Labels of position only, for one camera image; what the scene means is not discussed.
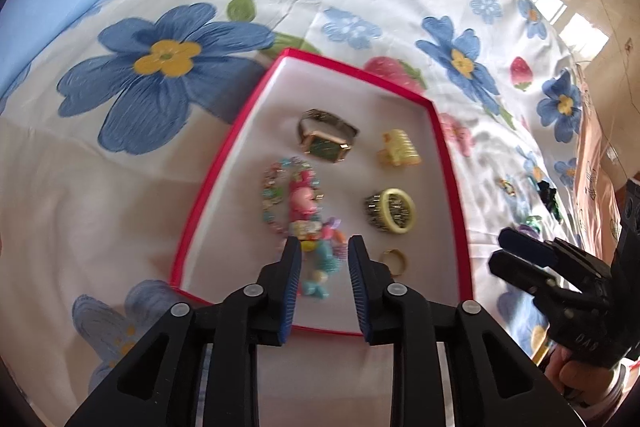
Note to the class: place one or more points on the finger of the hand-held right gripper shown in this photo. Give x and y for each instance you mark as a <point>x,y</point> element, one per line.
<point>530,244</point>
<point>525,277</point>

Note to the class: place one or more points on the person's right hand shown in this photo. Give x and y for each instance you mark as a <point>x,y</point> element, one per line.
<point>580,379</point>

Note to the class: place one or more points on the pink printed blanket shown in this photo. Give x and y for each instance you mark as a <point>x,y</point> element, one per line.
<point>597,187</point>

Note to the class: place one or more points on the red jewelry box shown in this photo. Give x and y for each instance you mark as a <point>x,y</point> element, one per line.
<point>280,92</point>

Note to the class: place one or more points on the green hair clip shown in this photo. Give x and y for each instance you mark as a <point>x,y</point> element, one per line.
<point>556,209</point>

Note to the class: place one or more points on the black scrunchie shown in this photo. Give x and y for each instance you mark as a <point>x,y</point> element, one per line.
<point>546,193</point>

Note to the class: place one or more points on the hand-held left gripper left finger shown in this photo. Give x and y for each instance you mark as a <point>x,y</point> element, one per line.
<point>290,292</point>

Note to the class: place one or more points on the gold wristwatch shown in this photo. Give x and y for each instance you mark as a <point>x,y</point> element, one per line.
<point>327,142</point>

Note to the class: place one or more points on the floral print bedsheet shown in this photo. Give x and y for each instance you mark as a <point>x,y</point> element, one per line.
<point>350,7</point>

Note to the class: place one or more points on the pink hair clip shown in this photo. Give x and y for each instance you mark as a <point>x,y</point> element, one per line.
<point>301,202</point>

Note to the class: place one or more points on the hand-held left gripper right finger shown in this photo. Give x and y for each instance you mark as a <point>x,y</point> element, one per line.
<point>359,292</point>

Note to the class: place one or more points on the yellow claw hair clip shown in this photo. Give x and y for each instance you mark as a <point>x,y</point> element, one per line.
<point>400,149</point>

